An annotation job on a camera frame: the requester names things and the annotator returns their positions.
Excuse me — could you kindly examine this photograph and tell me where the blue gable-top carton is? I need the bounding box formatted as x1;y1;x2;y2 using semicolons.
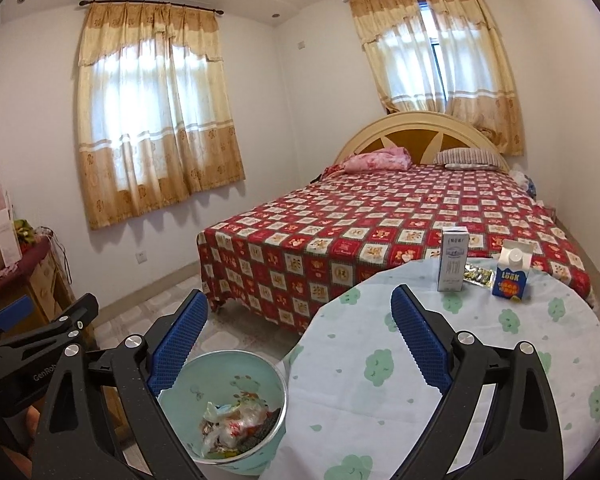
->
491;240;532;303

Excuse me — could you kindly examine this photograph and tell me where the wooden cabinet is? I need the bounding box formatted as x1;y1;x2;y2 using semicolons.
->
0;237;98;356

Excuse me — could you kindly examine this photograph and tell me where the blue white cloth bundle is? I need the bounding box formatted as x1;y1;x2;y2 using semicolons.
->
510;170;538;200

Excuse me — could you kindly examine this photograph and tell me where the bed with red patterned cover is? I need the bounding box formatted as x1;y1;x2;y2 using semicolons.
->
196;162;593;336

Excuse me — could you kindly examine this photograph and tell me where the round table with tablecloth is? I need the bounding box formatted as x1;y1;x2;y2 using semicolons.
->
262;255;600;480

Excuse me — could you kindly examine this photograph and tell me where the pink floral pillow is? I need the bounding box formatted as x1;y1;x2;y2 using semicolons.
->
342;147;413;175

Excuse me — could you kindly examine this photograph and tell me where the dark red cabinet cloth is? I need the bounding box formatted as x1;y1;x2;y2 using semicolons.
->
0;236;52;301

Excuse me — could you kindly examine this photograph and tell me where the beige patterned window curtain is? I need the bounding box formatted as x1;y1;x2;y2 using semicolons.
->
76;1;246;231
349;0;526;157

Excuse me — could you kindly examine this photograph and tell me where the striped pillow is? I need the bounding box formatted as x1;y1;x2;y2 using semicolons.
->
434;147;501;170

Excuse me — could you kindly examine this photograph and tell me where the cream wooden bed headboard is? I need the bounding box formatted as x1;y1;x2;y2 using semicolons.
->
334;111;511;171

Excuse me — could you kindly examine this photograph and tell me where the green yellow foil packet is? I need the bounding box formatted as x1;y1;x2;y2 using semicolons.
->
462;266;496;287

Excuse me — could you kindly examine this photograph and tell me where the tall white box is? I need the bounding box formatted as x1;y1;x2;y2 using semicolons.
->
0;208;23;267

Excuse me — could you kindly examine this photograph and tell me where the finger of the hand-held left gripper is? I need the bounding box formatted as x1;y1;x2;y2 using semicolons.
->
0;293;100;361
0;294;35;348

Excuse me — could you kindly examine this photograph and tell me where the person's left hand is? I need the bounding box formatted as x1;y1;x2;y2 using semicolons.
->
22;406;43;436

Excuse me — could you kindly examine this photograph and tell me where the teal round bin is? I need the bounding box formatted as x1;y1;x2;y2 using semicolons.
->
157;350;289;477

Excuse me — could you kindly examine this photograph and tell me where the green yellow decoration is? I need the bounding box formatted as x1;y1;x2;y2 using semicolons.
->
12;219;36;243

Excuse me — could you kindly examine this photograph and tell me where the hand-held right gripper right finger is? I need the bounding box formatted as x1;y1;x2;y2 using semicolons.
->
391;284;566;480

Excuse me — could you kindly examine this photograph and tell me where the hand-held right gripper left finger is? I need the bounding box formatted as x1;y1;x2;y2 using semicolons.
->
30;290;208;480

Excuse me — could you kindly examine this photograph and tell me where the clear red-print plastic bag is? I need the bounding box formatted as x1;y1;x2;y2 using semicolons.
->
200;400;271;458

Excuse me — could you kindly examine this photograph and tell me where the tall white carton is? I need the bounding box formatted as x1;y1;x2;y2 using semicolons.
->
437;227;468;293

